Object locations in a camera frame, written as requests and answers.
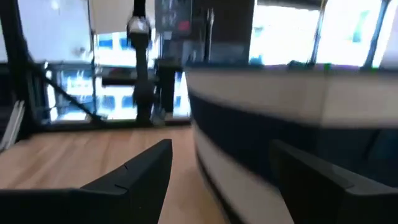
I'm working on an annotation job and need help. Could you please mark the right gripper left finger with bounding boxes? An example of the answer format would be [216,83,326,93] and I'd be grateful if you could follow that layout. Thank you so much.
[0,139,174,224]

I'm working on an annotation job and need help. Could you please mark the aluminium rail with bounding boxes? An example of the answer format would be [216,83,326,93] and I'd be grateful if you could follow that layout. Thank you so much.
[0,99,26,152]

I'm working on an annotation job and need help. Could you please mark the black frame post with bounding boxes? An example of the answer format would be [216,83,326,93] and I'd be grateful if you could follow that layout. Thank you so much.
[0,0,35,141]

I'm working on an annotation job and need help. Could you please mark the black frame strut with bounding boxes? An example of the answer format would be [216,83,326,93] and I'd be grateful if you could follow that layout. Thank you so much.
[27,58,104,123]

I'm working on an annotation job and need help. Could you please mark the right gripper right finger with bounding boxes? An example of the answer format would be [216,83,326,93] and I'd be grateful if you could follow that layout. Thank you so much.
[270,139,398,224]

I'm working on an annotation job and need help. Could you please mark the black white striped basket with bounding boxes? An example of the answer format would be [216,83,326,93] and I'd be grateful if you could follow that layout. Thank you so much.
[183,63,398,224]

